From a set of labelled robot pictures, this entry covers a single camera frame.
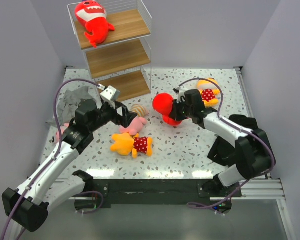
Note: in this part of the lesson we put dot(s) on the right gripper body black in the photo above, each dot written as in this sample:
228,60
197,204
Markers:
182,111

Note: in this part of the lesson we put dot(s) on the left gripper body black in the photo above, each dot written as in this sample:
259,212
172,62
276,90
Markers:
109,113

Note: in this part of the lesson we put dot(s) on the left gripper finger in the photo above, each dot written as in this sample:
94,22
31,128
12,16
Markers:
129,115
121,121

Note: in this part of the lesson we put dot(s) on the orange doll polka dot dress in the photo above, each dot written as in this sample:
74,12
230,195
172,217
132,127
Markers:
125,144

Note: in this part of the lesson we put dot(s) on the orange doll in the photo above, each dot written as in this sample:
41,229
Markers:
208,91

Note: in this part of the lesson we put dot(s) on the red shark plush with face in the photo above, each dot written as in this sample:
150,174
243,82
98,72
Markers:
93,17

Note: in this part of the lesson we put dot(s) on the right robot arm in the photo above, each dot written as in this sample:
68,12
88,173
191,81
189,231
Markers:
253,153

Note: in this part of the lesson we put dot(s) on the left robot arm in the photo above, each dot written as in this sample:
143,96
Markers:
25,205

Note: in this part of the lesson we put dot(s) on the pink pig plush centre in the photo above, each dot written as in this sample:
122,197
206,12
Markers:
138,122

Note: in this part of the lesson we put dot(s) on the pink pig plush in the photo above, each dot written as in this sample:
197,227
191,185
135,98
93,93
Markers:
138,122
56,137

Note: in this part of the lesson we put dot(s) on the grey crumpled cloth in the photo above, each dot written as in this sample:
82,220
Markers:
69,103

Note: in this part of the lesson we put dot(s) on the black cloth right side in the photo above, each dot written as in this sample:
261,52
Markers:
222,152

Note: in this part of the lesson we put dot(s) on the pink pig plush left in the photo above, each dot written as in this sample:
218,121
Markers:
56,137

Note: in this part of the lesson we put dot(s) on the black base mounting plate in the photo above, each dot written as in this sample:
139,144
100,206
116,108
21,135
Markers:
155,191

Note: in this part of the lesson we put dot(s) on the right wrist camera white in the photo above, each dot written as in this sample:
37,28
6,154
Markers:
180,92

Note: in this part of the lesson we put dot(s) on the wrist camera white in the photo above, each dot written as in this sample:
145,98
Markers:
108,94
180,92

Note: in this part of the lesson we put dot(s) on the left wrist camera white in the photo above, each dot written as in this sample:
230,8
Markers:
108,94

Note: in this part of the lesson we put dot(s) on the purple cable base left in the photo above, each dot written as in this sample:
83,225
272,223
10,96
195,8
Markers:
95,202

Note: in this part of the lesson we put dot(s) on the purple cable base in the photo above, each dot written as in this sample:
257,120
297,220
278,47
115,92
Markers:
201,206
95,202

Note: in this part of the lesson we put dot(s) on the white wire wooden shelf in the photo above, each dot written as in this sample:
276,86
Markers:
123,60

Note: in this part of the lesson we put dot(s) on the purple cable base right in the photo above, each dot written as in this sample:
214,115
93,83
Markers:
201,206

